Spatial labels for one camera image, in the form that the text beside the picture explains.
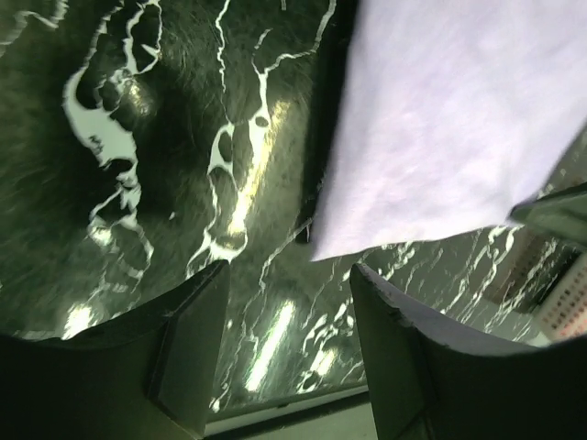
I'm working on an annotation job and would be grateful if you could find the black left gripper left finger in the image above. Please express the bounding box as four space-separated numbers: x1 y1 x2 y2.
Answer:
1 261 230 439

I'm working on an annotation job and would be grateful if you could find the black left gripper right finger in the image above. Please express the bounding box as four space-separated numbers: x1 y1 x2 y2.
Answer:
349 264 586 440

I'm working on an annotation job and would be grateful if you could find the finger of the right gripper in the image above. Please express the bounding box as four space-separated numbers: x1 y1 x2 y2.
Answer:
509 182 586 250

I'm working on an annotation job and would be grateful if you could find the purple t shirt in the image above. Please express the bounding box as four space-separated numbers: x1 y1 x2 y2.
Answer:
311 1 586 261

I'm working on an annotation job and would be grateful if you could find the white plastic laundry basket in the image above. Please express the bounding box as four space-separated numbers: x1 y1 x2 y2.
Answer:
537 254 586 341

